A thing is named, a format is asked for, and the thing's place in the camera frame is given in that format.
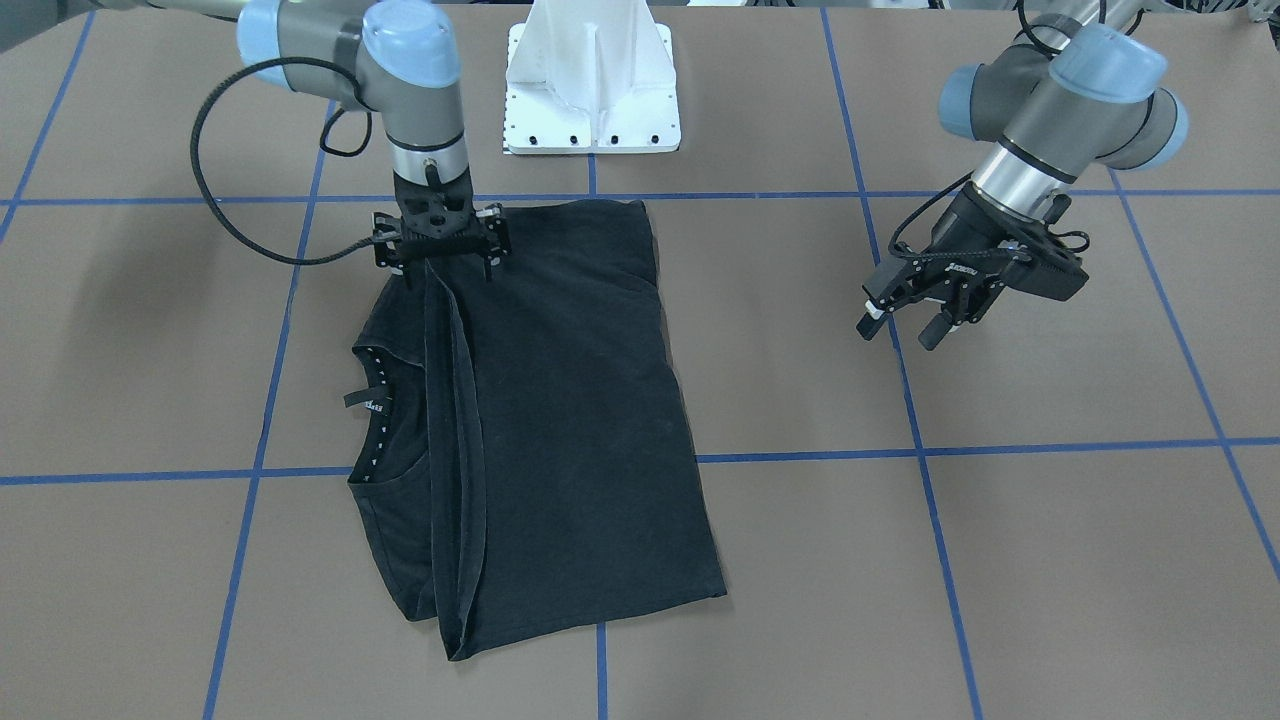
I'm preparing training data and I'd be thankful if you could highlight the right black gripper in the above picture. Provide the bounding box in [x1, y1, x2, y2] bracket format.
[375, 176, 511, 291]

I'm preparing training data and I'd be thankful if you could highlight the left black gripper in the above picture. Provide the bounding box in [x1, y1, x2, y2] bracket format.
[856, 184, 1014, 351]

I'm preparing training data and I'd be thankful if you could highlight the black graphic t-shirt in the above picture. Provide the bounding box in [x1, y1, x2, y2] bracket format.
[346, 200, 727, 661]

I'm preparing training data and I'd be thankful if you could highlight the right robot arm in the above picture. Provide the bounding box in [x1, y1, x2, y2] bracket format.
[174, 1, 511, 279]

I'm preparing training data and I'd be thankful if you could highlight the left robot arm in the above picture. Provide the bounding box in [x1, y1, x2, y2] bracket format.
[858, 1, 1190, 350]

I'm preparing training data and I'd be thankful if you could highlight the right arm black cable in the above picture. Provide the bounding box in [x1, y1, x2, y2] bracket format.
[189, 65, 401, 266]

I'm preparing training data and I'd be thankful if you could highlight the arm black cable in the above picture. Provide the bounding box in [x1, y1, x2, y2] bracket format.
[884, 0, 1106, 263]
[189, 65, 401, 266]

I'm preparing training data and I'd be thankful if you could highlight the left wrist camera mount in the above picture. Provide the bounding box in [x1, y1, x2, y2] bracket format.
[998, 217, 1091, 302]

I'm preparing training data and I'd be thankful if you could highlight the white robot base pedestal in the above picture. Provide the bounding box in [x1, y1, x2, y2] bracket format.
[503, 1, 682, 155]

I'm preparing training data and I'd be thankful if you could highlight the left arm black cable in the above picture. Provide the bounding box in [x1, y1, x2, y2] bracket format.
[884, 0, 1106, 263]

